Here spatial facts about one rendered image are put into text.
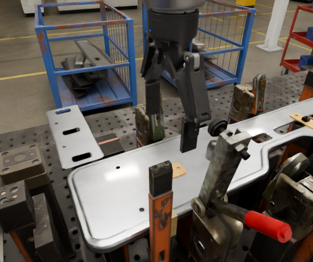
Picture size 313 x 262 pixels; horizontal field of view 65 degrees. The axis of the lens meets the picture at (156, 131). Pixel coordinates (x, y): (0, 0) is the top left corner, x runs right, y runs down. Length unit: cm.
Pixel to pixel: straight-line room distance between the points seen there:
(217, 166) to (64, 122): 53
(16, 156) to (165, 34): 39
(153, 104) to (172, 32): 19
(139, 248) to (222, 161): 52
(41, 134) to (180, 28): 103
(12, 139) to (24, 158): 77
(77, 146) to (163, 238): 36
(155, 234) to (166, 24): 29
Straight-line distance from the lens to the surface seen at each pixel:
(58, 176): 104
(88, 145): 66
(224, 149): 32
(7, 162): 58
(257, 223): 34
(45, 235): 50
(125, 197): 52
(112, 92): 281
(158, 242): 40
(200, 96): 36
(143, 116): 67
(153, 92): 50
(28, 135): 132
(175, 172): 56
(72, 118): 78
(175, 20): 36
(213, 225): 42
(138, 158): 60
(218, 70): 343
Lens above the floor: 140
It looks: 35 degrees down
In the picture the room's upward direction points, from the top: straight up
